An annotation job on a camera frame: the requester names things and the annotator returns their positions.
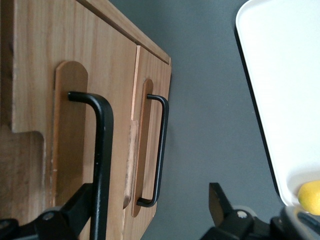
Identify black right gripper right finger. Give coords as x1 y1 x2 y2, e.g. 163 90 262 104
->
199 182 298 240

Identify wooden drawer cabinet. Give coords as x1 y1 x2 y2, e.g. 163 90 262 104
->
0 0 173 240

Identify beige plastic tray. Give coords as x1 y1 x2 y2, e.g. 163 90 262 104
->
234 0 320 216

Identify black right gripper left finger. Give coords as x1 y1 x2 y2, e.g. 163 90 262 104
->
0 183 97 240

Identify yellow lemon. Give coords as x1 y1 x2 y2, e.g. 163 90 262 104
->
297 181 320 216

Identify black metal drawer handle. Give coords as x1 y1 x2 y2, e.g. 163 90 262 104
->
67 91 115 240
136 93 170 208

